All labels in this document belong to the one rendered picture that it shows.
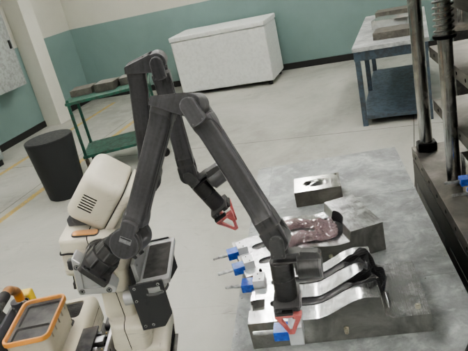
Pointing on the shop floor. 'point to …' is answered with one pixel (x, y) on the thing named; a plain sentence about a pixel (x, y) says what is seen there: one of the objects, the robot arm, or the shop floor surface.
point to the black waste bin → (56, 163)
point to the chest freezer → (228, 53)
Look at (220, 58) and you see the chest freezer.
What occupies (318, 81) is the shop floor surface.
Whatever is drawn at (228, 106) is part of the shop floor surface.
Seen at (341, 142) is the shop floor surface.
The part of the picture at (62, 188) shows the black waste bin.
